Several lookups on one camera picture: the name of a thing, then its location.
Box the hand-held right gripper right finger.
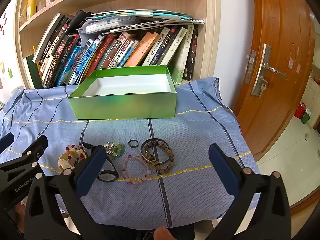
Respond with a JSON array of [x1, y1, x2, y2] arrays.
[[207, 144, 292, 240]]

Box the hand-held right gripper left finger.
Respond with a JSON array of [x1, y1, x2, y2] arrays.
[[24, 144, 108, 240]]

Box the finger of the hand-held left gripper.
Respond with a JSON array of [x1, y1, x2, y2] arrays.
[[0, 134, 48, 180], [0, 132, 15, 153]]

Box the black wristwatch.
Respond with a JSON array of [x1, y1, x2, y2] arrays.
[[82, 142, 118, 183]]

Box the beige wristwatch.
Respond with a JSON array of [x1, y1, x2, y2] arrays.
[[58, 152, 77, 174]]

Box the pink bead bracelet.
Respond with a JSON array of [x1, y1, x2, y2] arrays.
[[121, 154, 153, 184]]

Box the brown bead bracelet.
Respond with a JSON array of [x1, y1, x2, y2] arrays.
[[144, 140, 175, 175]]

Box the green cardboard box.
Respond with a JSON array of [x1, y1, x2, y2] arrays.
[[68, 65, 178, 120]]

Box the person's right hand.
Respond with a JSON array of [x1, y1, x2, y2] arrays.
[[153, 226, 177, 240]]

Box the metal bangle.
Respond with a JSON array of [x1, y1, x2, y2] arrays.
[[140, 138, 173, 165]]

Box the blue striped cloth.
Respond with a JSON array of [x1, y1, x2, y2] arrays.
[[0, 77, 262, 229]]

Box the dark green board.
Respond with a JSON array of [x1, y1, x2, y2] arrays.
[[23, 53, 45, 90]]

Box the red container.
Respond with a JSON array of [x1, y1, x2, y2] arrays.
[[294, 102, 307, 119]]

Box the silver door latch plate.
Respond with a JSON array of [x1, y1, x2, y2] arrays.
[[244, 50, 257, 85]]

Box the row of upright books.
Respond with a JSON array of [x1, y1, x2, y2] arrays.
[[32, 10, 199, 88]]

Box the brown wooden door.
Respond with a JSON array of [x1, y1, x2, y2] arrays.
[[232, 0, 317, 161]]

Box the stack of flat books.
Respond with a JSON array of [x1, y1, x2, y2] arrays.
[[80, 9, 205, 34]]

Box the wooden bookshelf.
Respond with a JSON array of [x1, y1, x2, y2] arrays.
[[14, 0, 222, 90]]

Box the red and white bead bracelet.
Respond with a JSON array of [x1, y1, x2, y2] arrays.
[[64, 144, 88, 159]]

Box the green jade charm bracelet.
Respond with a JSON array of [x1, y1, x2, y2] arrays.
[[103, 141, 125, 162]]

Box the silver door handle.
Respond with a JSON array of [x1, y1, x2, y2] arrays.
[[251, 43, 287, 98]]

